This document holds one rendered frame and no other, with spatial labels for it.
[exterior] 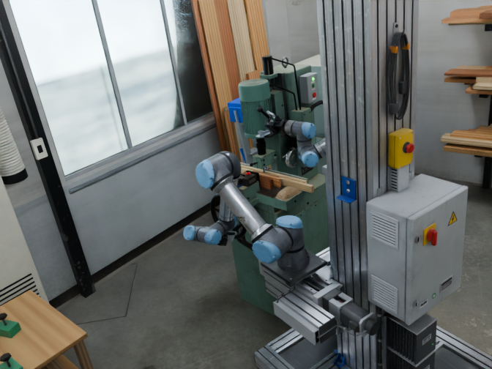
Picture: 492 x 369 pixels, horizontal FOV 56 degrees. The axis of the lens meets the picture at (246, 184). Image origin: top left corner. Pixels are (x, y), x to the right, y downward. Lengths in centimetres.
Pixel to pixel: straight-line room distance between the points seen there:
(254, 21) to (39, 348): 329
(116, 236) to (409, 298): 258
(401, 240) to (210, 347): 165
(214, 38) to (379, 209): 274
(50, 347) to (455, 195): 198
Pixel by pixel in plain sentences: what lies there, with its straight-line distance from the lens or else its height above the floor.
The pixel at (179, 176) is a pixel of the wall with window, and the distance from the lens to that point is 417.
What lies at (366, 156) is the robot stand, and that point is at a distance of 180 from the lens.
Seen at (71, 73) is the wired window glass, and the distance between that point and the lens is 357.
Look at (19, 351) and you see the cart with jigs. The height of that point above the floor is 53.
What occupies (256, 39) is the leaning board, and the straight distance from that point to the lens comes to 460.
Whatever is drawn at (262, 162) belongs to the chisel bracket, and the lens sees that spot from 275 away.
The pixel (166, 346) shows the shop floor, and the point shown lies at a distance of 314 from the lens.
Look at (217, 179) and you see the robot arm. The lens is 201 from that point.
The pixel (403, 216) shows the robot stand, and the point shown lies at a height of 123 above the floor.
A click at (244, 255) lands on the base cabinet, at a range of 306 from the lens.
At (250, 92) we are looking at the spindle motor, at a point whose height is 147.
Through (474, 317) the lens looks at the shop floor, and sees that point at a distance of 324.
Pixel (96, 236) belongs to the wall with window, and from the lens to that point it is 377.
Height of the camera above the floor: 207
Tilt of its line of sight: 24 degrees down
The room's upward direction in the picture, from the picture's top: 8 degrees counter-clockwise
